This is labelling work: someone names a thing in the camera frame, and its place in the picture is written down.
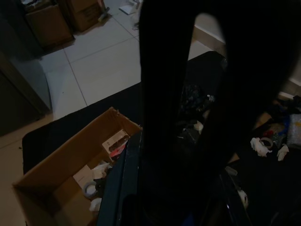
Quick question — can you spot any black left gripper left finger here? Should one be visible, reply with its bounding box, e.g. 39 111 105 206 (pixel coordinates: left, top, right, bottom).
139 0 210 212

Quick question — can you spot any small red packet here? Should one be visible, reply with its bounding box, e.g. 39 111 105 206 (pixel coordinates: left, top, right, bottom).
110 145 127 161

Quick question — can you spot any black plastic dustpan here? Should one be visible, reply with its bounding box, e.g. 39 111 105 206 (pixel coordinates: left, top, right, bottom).
96 130 250 226

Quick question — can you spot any grey tape roll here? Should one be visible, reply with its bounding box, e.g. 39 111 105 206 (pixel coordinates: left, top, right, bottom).
83 181 100 197

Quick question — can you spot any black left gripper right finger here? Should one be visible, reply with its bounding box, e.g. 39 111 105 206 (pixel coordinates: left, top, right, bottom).
185 0 301 212

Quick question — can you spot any closed brown cardboard box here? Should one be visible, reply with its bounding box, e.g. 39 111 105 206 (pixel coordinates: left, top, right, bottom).
66 0 111 33
25 2 75 49

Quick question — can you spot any white tape roll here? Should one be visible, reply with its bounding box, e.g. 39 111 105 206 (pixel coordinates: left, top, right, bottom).
259 137 274 151
192 121 204 135

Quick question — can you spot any large black floor mat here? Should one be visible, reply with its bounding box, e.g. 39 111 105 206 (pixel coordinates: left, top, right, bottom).
22 51 301 226

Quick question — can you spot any plain white carton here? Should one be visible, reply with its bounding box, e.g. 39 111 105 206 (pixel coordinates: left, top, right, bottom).
72 164 95 189

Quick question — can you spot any crumpled white paper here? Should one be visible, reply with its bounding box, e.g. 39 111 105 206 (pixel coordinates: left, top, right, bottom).
91 161 112 180
88 197 103 212

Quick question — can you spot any crumpled black plastic bag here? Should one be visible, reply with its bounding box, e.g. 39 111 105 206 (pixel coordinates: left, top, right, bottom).
178 81 214 115

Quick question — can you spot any clear bubble wrap sheet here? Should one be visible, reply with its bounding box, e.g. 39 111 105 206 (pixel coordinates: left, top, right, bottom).
285 113 301 147

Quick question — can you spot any open brown cardboard box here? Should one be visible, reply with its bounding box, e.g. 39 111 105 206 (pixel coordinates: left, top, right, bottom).
13 107 144 226

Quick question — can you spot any rolled plastic film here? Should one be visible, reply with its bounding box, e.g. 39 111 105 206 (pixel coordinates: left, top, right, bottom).
98 7 111 24

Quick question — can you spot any grey metal cabinet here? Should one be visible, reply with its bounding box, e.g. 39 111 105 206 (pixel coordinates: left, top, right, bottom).
0 0 53 137

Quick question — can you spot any white and brown carton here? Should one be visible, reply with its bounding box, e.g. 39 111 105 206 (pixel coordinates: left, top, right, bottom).
102 129 131 156

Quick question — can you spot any flat white paper sheet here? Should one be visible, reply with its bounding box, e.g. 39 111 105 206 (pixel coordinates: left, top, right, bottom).
118 0 142 15

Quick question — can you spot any blue plastic scrap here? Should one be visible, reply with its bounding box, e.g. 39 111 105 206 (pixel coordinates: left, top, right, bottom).
280 110 291 133

